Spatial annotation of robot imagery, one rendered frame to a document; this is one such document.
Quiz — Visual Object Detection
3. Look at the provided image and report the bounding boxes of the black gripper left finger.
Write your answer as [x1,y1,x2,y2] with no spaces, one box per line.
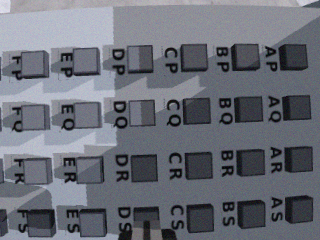
[118,221,147,240]

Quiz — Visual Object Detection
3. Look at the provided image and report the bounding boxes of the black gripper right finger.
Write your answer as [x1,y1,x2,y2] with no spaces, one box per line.
[147,220,177,240]

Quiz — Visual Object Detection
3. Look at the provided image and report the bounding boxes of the large grey box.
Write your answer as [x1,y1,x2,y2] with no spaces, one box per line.
[0,0,320,240]

